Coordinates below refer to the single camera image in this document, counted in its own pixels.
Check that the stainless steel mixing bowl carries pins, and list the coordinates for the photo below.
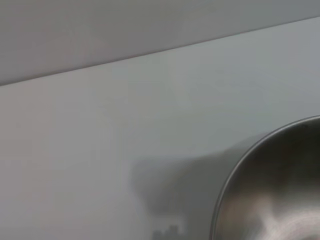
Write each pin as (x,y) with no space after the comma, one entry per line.
(275,187)

